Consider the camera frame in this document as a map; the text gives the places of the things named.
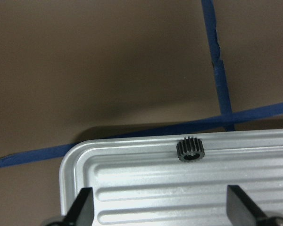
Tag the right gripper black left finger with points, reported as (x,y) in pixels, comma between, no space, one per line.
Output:
(81,212)

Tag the ribbed silver metal tray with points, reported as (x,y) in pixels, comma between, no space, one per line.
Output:
(140,181)

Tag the black bearing gear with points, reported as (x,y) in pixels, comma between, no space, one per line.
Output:
(190,149)

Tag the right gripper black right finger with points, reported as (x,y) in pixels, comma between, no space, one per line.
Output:
(242,210)

